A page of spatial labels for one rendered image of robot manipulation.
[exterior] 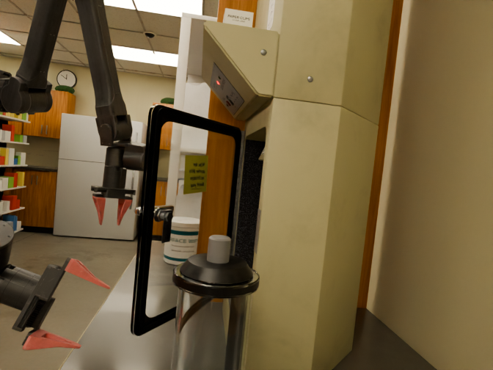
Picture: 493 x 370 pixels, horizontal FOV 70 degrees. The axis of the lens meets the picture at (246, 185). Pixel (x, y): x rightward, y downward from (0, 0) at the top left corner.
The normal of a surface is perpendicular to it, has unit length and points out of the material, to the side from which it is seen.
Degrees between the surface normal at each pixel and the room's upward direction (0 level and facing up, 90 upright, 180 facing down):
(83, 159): 90
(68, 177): 90
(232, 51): 90
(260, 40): 90
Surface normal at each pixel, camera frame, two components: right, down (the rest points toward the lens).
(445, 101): -0.99, -0.09
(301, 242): 0.14, 0.07
